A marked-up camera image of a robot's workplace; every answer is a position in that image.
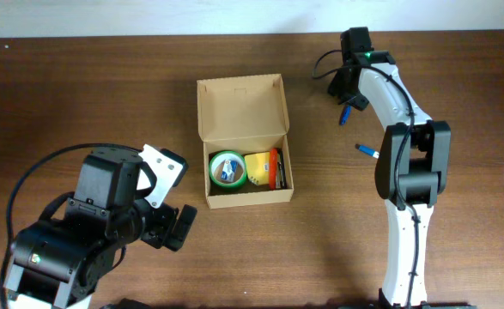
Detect white blue staples box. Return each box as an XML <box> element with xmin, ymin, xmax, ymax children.
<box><xmin>220</xmin><ymin>160</ymin><xmax>239</xmax><ymax>183</ymax></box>

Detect green tape roll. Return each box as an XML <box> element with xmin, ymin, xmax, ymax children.
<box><xmin>209</xmin><ymin>150</ymin><xmax>247</xmax><ymax>191</ymax></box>

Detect blue ballpoint pen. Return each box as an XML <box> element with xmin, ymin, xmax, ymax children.
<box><xmin>339</xmin><ymin>105</ymin><xmax>352</xmax><ymax>125</ymax></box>

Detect yellow sticky note pad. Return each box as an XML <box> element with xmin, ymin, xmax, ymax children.
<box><xmin>244</xmin><ymin>152</ymin><xmax>270</xmax><ymax>186</ymax></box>

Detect white blue marker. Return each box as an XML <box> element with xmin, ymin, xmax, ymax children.
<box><xmin>355</xmin><ymin>144</ymin><xmax>380</xmax><ymax>159</ymax></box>

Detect brown cardboard box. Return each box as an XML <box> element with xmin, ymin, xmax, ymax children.
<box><xmin>197</xmin><ymin>74</ymin><xmax>294</xmax><ymax>209</ymax></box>

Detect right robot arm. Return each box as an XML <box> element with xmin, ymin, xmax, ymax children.
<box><xmin>328</xmin><ymin>27</ymin><xmax>451</xmax><ymax>308</ymax></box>

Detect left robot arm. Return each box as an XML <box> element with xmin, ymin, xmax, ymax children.
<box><xmin>0</xmin><ymin>143</ymin><xmax>197</xmax><ymax>308</ymax></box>

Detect left black cable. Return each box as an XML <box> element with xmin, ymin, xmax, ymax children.
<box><xmin>0</xmin><ymin>142</ymin><xmax>158</xmax><ymax>309</ymax></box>

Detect black cable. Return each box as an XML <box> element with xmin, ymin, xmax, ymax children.
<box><xmin>311</xmin><ymin>49</ymin><xmax>421</xmax><ymax>309</ymax></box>
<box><xmin>0</xmin><ymin>142</ymin><xmax>158</xmax><ymax>309</ymax></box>

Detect right black cable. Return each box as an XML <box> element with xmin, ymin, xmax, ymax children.
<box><xmin>311</xmin><ymin>49</ymin><xmax>421</xmax><ymax>309</ymax></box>

